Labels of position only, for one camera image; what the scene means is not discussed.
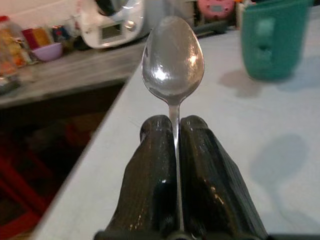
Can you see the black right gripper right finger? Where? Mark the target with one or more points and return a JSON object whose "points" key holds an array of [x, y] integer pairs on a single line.
{"points": [[212, 185]]}

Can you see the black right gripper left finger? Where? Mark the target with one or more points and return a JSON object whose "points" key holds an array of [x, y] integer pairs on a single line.
{"points": [[147, 180]]}

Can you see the silver metal spoon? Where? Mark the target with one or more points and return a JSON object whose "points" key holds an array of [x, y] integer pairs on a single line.
{"points": [[173, 60]]}

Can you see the grey wooden counter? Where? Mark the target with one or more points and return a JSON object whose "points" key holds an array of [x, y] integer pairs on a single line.
{"points": [[62, 72]]}

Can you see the teal green mug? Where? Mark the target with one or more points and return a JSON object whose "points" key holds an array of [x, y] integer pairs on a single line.
{"points": [[273, 37]]}

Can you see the white kitchen appliance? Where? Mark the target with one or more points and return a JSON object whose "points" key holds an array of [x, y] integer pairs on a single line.
{"points": [[112, 22]]}

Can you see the purple plastic bowl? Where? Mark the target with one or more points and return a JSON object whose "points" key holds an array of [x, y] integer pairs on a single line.
{"points": [[47, 52]]}

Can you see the blue and red packet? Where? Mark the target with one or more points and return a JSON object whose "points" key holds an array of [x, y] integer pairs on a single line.
{"points": [[60, 32]]}

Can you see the pink round toy gadget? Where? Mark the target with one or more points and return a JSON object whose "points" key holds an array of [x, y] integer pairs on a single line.
{"points": [[215, 10]]}

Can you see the red and yellow box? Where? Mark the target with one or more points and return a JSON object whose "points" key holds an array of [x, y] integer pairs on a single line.
{"points": [[37, 37]]}

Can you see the red chair frame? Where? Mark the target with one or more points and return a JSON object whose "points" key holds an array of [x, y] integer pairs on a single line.
{"points": [[20, 185]]}

